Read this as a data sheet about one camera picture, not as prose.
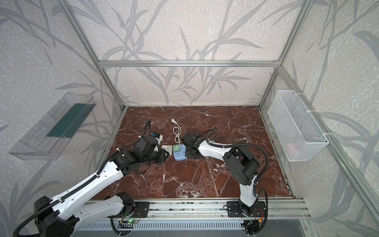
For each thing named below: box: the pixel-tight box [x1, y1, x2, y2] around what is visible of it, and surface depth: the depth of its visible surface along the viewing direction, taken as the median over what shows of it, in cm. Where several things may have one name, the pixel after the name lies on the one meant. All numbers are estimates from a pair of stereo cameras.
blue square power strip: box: [173, 144, 188, 161], surface depth 93 cm
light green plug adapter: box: [172, 144, 181, 153], surface depth 91 cm
